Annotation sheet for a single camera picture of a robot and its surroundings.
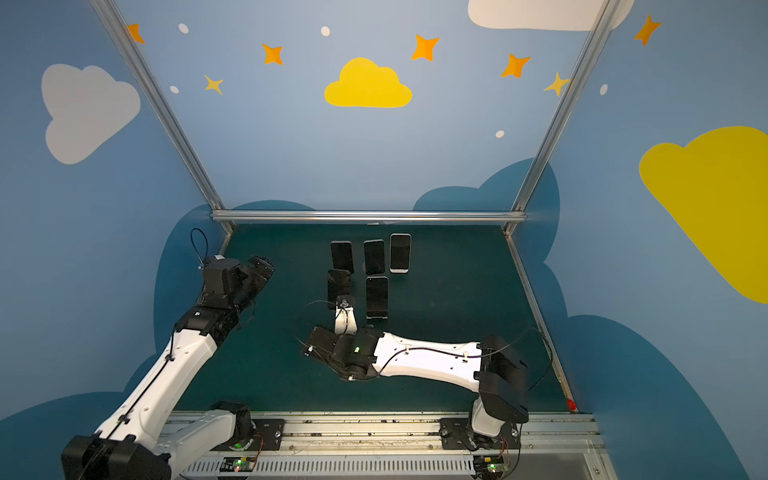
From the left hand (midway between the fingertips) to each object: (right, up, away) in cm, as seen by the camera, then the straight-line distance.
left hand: (268, 267), depth 80 cm
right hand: (+20, -17, -3) cm, 26 cm away
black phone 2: (+28, +3, +20) cm, 34 cm away
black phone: (+17, +3, +19) cm, 26 cm away
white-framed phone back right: (+37, +4, +26) cm, 45 cm away
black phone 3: (+29, -10, +10) cm, 32 cm away
